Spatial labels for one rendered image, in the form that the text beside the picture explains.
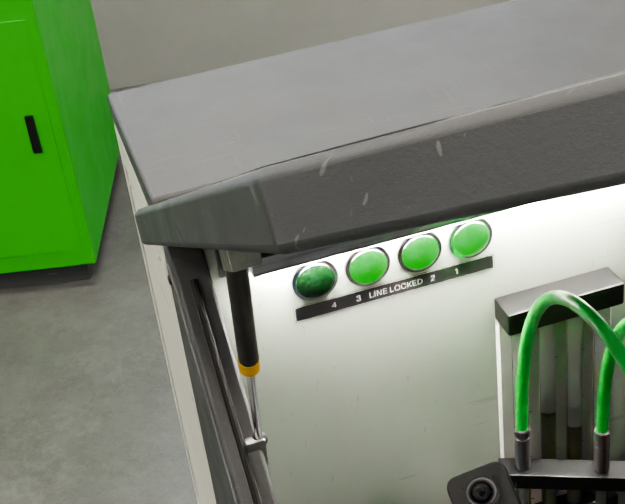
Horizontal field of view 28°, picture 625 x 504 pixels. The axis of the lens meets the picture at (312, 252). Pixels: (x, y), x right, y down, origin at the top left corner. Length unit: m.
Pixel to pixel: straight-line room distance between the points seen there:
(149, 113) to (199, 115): 0.06
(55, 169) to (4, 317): 0.50
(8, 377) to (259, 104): 2.33
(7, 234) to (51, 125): 0.40
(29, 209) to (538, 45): 2.52
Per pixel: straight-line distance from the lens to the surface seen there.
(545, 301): 1.27
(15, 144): 3.74
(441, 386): 1.49
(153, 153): 1.38
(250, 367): 1.09
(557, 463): 1.51
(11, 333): 3.85
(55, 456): 3.36
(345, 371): 1.43
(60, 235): 3.87
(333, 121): 1.39
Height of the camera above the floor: 2.13
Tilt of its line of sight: 33 degrees down
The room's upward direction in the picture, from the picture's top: 8 degrees counter-clockwise
